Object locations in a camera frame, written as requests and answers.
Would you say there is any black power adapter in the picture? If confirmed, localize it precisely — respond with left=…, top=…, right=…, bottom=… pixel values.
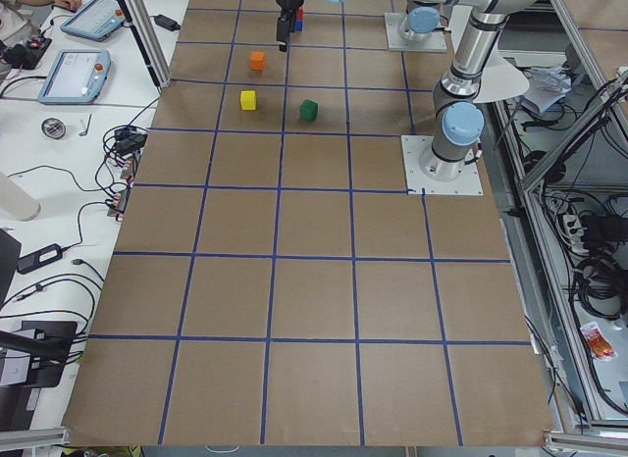
left=17, top=243, right=64, bottom=275

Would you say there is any yellow block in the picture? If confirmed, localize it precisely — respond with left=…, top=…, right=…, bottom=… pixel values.
left=239, top=89, right=257, bottom=111

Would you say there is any green block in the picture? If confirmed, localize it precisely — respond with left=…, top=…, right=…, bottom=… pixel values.
left=299, top=99, right=319, bottom=122

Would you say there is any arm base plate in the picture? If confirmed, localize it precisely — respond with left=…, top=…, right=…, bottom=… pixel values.
left=400, top=135, right=483, bottom=196
left=384, top=13, right=447, bottom=53

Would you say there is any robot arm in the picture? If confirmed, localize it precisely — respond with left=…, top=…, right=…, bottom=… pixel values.
left=421, top=0, right=537, bottom=181
left=275, top=0, right=450, bottom=53

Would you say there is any white paper roll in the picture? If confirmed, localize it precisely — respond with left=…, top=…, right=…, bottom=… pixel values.
left=0, top=173, right=41, bottom=222

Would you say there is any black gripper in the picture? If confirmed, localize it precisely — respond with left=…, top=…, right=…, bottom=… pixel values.
left=275, top=0, right=304, bottom=52

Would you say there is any lower teach pendant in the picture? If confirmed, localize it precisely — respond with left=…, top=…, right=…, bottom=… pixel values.
left=37, top=49, right=112, bottom=105

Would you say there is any aluminium frame post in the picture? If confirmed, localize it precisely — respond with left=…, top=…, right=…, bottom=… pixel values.
left=117, top=0, right=172, bottom=89

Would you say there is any red snack packet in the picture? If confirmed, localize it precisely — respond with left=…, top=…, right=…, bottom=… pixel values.
left=580, top=322, right=616, bottom=361

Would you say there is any upper teach pendant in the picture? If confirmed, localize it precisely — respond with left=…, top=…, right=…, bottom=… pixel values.
left=60, top=0, right=125, bottom=42

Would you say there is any orange block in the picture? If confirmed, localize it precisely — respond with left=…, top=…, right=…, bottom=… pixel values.
left=249, top=50, right=266, bottom=72

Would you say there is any teach pendant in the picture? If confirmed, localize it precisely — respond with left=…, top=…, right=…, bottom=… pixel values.
left=37, top=49, right=112, bottom=105
left=60, top=0, right=125, bottom=42

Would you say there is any round metal tin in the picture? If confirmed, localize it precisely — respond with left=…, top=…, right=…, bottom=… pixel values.
left=40, top=118, right=66, bottom=139

